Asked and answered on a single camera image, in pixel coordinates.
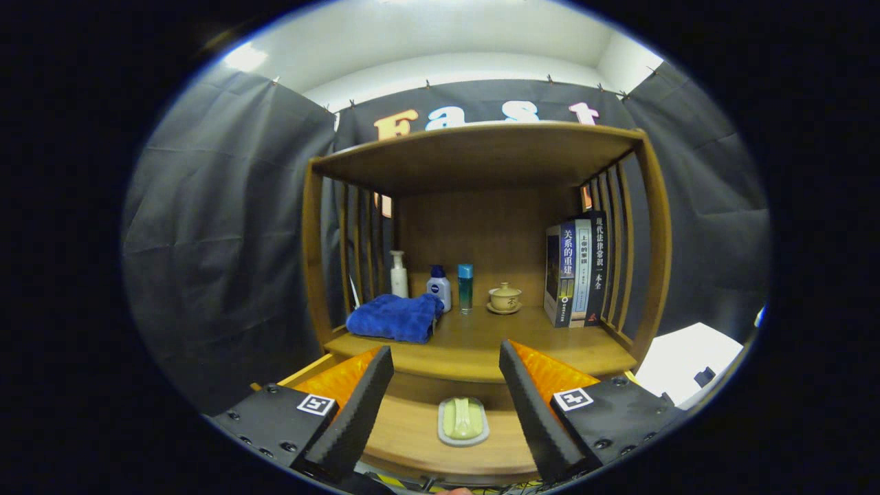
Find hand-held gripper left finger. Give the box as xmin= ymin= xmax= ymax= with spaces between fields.
xmin=206 ymin=345 xmax=396 ymax=483

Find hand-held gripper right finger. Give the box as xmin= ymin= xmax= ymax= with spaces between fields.
xmin=498 ymin=339 xmax=689 ymax=483

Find wooden drawer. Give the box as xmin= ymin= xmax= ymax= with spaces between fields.
xmin=249 ymin=352 xmax=640 ymax=486

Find green soap bar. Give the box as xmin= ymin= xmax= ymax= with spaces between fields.
xmin=443 ymin=399 xmax=484 ymax=441

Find wooden countertop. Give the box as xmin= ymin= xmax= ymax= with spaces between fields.
xmin=323 ymin=302 xmax=639 ymax=384

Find wooden cabinet with slatted shelf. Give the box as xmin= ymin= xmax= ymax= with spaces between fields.
xmin=301 ymin=122 xmax=673 ymax=486

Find blue folded towel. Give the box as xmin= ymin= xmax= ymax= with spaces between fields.
xmin=345 ymin=294 xmax=446 ymax=344

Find beige lidded tea cup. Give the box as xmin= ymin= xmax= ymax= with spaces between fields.
xmin=489 ymin=282 xmax=523 ymax=310

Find blue spine book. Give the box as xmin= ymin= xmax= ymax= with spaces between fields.
xmin=543 ymin=221 xmax=577 ymax=329

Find white pump bottle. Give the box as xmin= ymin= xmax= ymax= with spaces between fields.
xmin=389 ymin=250 xmax=409 ymax=299

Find white bottle with blue cap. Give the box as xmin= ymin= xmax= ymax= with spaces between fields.
xmin=426 ymin=265 xmax=453 ymax=314

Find white spine book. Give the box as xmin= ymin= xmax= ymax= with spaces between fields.
xmin=569 ymin=218 xmax=593 ymax=328

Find black spine book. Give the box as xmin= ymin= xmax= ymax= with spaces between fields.
xmin=586 ymin=211 xmax=610 ymax=327

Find white side table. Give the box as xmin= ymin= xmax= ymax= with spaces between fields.
xmin=632 ymin=322 xmax=745 ymax=408

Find black backdrop cloth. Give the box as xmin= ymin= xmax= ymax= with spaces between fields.
xmin=120 ymin=63 xmax=771 ymax=415

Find small ceiling light panel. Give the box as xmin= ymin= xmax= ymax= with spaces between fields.
xmin=223 ymin=43 xmax=270 ymax=74

